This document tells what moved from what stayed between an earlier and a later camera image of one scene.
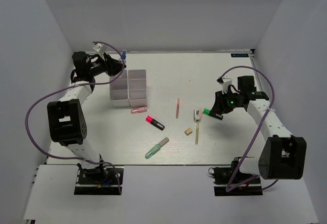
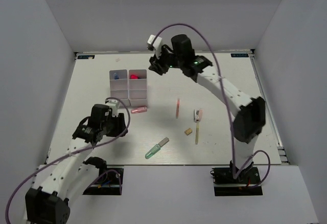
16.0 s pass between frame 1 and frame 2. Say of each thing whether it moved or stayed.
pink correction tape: stayed
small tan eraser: stayed
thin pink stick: stayed
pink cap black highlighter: moved
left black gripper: moved
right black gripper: moved
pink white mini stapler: stayed
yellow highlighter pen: stayed
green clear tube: stayed
